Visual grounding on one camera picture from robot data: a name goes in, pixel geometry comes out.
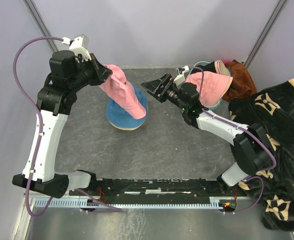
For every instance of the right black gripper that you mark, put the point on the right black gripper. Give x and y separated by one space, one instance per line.
153 87

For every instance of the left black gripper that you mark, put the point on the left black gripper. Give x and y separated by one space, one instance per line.
102 71

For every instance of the pink bucket hat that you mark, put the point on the pink bucket hat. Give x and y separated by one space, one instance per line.
223 84
119 89

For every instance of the blue bucket hat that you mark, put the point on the blue bucket hat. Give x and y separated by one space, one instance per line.
120 117

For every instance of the beige bucket hat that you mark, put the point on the beige bucket hat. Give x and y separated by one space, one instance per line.
125 128

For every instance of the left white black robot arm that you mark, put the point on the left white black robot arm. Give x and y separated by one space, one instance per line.
70 71

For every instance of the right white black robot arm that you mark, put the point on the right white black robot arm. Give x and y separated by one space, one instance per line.
251 147

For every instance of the beige pink stacked hats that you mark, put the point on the beige pink stacked hats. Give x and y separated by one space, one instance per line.
221 69

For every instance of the teal plastic basket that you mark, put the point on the teal plastic basket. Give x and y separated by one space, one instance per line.
209 90

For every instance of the brown cloth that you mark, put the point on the brown cloth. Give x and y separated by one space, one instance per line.
242 85

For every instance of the black floral blanket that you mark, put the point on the black floral blanket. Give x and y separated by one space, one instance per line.
273 109

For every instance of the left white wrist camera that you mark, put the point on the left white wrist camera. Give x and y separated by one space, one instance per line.
79 46

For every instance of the left aluminium corner post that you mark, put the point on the left aluminium corner post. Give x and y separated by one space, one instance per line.
40 25

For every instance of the aluminium corner post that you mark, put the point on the aluminium corner post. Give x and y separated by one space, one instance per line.
40 25
275 14

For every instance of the right aluminium corner post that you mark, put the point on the right aluminium corner post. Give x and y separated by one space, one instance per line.
275 14

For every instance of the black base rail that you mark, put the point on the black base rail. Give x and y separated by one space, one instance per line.
109 190

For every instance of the light blue cable duct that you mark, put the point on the light blue cable duct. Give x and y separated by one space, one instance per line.
207 203

